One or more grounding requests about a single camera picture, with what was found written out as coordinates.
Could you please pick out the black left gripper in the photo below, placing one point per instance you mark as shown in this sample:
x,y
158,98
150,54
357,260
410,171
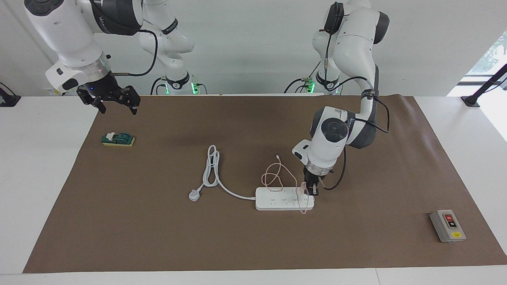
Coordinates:
x,y
312,179

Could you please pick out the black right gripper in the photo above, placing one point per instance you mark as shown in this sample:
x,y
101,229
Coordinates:
x,y
103,89

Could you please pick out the pink charger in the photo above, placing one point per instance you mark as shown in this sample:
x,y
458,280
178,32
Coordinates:
x,y
303,188

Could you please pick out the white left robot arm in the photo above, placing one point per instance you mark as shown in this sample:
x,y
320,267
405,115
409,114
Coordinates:
x,y
328,146

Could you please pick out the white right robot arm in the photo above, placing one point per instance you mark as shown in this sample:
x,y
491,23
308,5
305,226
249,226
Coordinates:
x,y
67,31

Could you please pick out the white power strip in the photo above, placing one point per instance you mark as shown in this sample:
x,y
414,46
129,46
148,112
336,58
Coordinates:
x,y
277,202

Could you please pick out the brown table mat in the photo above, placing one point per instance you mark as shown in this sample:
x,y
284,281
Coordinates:
x,y
253,245

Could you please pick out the black clamp stand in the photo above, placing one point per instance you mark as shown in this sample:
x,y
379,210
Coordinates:
x,y
485,85

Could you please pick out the window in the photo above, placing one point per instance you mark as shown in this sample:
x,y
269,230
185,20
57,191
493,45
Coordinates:
x,y
493,55

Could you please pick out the green knife switch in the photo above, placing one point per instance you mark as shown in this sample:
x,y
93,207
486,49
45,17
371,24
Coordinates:
x,y
121,138

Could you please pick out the white wall socket box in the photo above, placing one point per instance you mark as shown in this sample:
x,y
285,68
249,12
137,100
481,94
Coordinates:
x,y
55,93

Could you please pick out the black bracket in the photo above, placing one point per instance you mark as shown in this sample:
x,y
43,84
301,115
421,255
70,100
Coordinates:
x,y
8,99

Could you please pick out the grey on-off switch box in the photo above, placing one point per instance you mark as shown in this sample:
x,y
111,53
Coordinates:
x,y
447,226

